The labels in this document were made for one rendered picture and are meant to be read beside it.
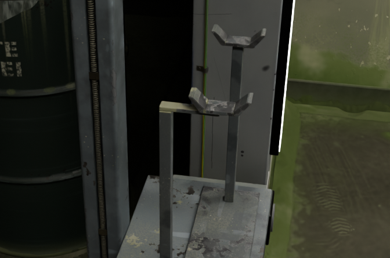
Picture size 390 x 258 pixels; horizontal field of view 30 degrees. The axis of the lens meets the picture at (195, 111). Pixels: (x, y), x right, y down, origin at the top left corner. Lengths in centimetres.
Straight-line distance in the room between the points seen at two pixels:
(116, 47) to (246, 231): 38
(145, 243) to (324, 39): 196
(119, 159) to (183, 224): 19
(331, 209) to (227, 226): 133
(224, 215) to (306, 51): 185
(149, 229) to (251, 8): 52
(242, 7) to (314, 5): 158
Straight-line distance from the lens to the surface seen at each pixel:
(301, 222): 243
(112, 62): 100
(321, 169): 269
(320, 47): 301
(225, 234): 118
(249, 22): 148
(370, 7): 305
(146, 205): 125
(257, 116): 158
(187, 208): 124
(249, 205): 124
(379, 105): 304
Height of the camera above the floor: 156
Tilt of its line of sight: 31 degrees down
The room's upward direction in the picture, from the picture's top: 1 degrees clockwise
